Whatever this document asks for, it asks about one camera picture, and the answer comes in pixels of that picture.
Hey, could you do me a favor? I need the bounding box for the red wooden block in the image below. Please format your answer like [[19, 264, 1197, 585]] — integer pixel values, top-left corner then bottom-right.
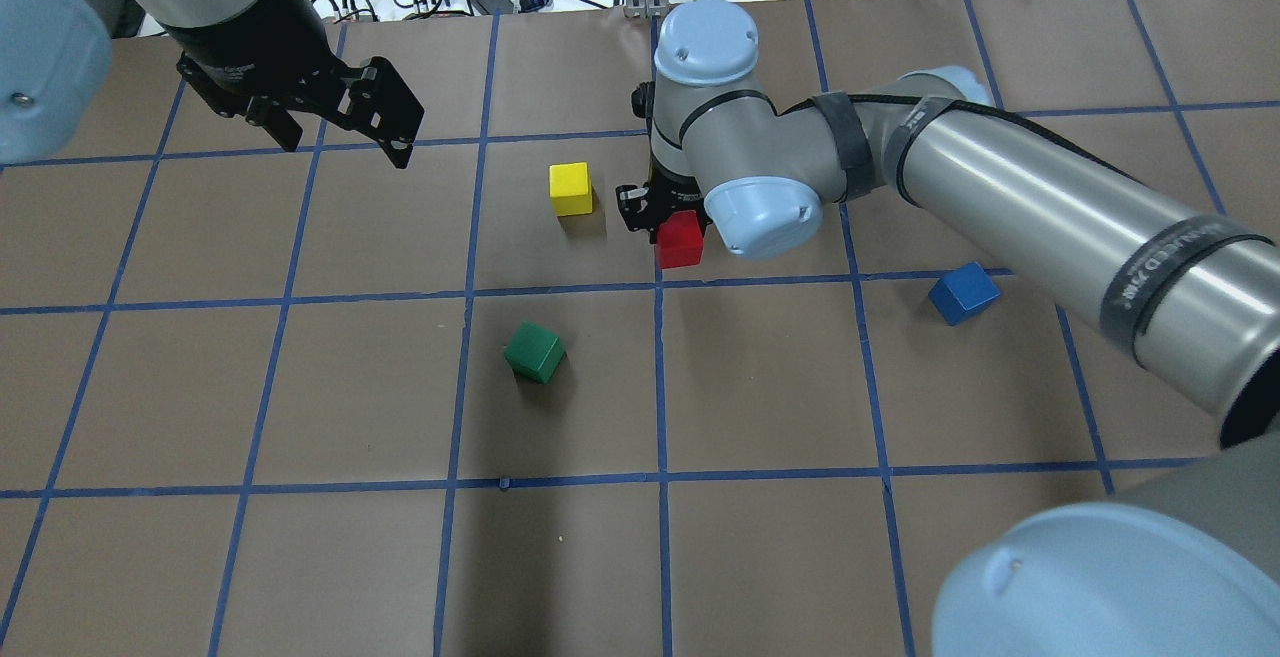
[[655, 210, 705, 270]]

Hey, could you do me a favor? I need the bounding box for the blue wooden block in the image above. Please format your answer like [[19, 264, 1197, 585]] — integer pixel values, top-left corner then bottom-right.
[[928, 261, 1004, 327]]

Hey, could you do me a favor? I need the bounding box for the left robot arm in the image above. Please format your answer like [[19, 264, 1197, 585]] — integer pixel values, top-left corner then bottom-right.
[[1, 0, 424, 169]]

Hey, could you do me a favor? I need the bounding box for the green wooden block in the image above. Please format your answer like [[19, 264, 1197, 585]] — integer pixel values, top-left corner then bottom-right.
[[503, 321, 567, 385]]

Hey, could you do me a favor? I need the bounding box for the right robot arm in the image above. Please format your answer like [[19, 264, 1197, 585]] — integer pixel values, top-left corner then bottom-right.
[[616, 0, 1279, 656]]

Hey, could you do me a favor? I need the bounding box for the yellow wooden block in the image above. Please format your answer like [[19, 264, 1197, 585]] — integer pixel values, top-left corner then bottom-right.
[[548, 161, 595, 218]]

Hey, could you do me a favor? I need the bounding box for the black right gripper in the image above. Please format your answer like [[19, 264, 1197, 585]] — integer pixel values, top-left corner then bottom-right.
[[614, 82, 712, 246]]

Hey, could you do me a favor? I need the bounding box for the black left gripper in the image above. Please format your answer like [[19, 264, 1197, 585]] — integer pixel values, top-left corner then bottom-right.
[[175, 0, 425, 170]]

